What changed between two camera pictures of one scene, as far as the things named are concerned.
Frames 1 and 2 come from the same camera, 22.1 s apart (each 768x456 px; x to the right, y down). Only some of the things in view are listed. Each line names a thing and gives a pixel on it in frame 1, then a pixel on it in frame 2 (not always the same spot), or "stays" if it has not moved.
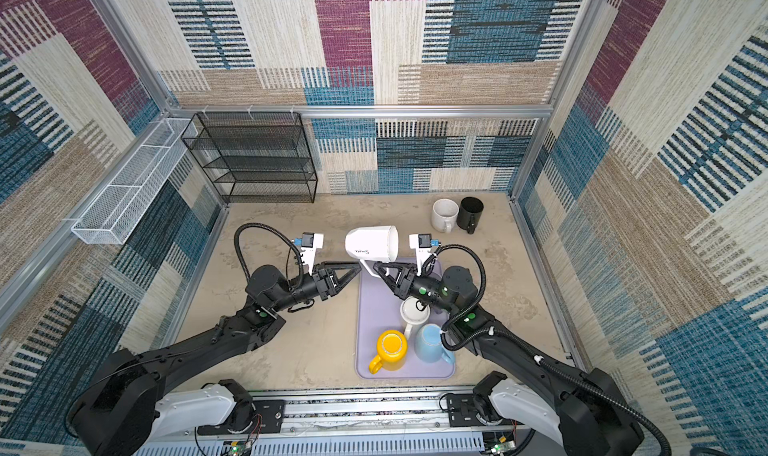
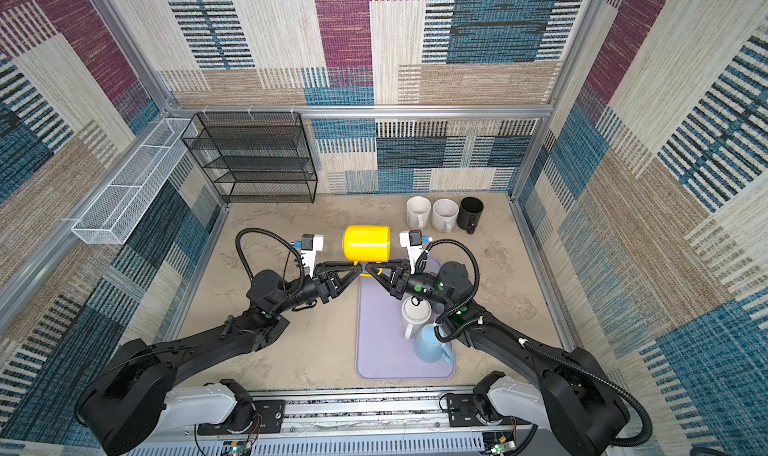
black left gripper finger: x=330 y=266 stays
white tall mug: x=370 y=244 to x=418 y=210
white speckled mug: x=444 y=214 stays
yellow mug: x=392 y=351 to x=366 y=243
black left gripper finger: x=343 y=281 stays
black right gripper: x=406 y=275 stays
